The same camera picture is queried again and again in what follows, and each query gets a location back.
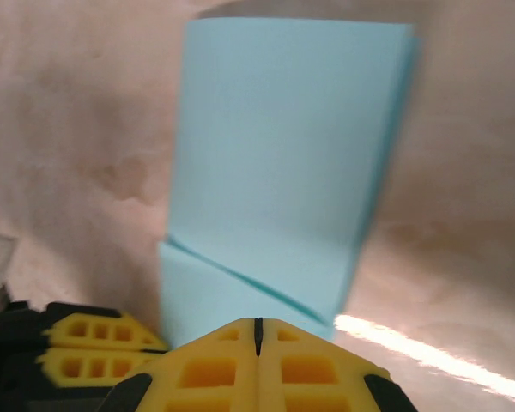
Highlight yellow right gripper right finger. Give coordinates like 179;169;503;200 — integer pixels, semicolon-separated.
256;317;417;412

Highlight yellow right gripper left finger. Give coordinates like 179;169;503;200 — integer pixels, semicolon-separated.
105;317;259;412

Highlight light blue paper sheet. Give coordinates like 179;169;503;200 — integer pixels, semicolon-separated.
157;17;422;349

